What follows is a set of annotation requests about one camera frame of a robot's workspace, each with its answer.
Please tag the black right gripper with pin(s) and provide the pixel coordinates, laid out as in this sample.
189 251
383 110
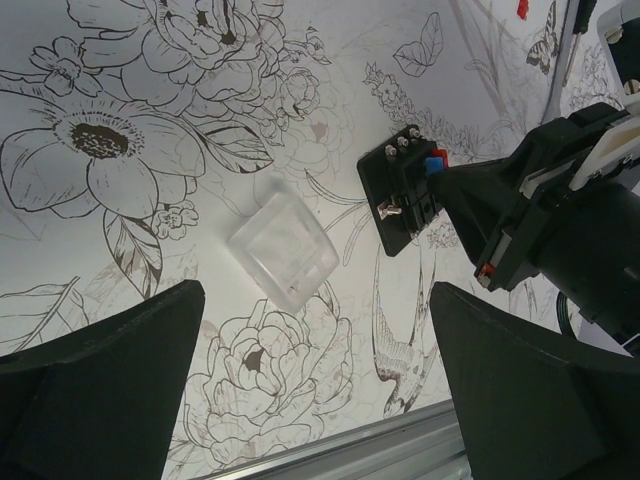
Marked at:
505 211

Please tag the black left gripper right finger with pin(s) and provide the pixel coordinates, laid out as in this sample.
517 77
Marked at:
532 403

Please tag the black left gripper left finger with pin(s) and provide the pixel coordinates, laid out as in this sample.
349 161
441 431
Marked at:
102 402

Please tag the blue blade fuse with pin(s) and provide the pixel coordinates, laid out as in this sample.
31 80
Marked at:
434 165

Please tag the black fuse box base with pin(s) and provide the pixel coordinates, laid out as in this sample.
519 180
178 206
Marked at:
396 187

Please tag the red blade fuse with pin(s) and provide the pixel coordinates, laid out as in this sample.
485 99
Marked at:
442 154

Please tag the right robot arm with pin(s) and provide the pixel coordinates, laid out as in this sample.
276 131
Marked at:
594 259

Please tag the small red fuse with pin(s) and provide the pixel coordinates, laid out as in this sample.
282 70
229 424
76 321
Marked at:
522 9

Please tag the clear plastic fuse box cover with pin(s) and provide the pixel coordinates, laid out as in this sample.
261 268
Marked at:
279 242

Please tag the ratchet wrench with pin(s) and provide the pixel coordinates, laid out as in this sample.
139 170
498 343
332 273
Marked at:
561 73

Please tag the aluminium frame rail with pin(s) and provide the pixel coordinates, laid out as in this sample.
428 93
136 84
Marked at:
422 444

